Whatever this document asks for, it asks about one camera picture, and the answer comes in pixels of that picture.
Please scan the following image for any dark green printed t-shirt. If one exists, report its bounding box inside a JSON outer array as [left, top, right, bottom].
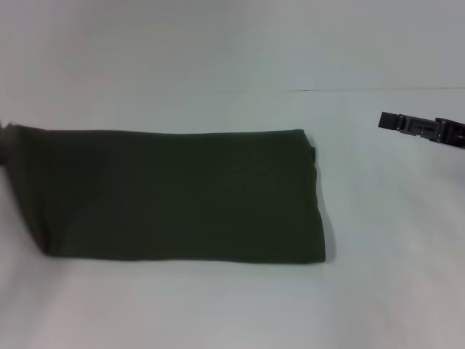
[[0, 123, 327, 265]]

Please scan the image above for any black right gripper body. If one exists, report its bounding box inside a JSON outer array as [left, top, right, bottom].
[[434, 116, 465, 151]]

